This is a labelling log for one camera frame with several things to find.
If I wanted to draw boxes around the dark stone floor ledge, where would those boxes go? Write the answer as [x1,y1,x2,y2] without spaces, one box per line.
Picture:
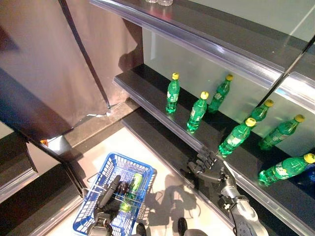
[63,98,141,153]

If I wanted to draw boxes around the brown cloth curtain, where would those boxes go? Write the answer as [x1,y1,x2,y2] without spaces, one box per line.
[0,0,143,138]

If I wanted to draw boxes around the black shelf base plinth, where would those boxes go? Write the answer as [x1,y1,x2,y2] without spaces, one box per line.
[121,108,296,236]

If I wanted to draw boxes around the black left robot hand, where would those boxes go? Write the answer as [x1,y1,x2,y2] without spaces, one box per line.
[94,174,131,221]

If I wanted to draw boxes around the silver left robot leg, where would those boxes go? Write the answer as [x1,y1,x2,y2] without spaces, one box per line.
[135,222,148,236]

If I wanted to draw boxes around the shiny curtain pole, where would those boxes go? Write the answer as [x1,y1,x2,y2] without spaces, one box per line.
[58,0,112,111]

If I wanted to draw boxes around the green Sprite bottle yellow cap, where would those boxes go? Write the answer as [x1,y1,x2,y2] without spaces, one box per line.
[186,91,209,134]
[257,152,315,187]
[218,117,257,158]
[165,72,181,114]

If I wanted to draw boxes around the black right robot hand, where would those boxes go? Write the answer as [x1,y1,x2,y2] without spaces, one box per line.
[181,149,222,182]

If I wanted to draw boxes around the dark metal shelf board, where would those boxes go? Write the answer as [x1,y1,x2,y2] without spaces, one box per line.
[113,64,315,236]
[90,0,315,116]

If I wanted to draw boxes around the dark side display stand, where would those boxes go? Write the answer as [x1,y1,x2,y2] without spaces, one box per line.
[0,130,86,236]

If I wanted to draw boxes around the silver right robot leg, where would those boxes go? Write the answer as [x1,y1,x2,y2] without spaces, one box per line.
[177,217,210,236]

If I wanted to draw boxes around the silver robot leg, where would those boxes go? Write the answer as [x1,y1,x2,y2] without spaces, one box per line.
[135,222,148,236]
[177,217,210,236]

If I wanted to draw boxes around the blue plastic shopping basket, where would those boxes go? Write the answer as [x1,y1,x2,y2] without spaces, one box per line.
[72,151,158,236]

